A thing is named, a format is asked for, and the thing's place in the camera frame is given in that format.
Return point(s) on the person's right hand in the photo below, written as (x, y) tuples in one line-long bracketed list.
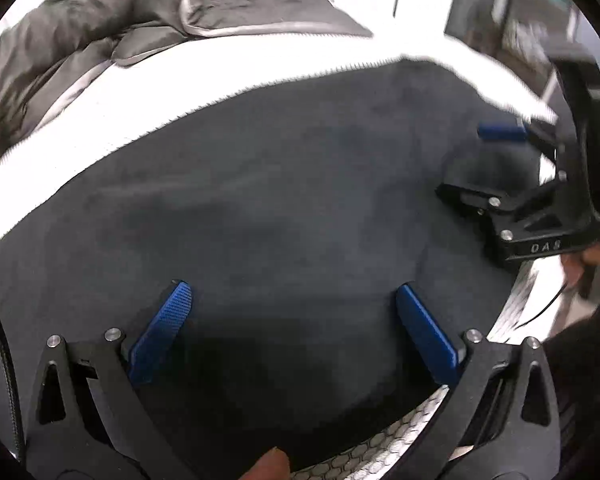
[(577, 266)]

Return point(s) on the dark glass cabinet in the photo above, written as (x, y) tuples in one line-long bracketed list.
[(520, 10)]

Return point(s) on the person's left hand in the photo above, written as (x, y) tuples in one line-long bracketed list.
[(267, 467)]

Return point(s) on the grey-green duvet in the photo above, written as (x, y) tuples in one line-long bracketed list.
[(80, 25)]

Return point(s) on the honeycomb patterned mattress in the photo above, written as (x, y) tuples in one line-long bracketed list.
[(230, 65)]

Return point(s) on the black pants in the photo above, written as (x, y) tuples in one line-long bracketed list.
[(280, 210)]

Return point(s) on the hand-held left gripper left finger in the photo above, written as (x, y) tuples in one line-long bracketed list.
[(160, 330)]

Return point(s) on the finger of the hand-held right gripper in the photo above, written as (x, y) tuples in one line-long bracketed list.
[(480, 201), (502, 132)]

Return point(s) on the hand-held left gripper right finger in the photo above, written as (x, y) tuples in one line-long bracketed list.
[(425, 335)]

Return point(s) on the person's right forearm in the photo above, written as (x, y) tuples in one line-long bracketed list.
[(590, 375)]

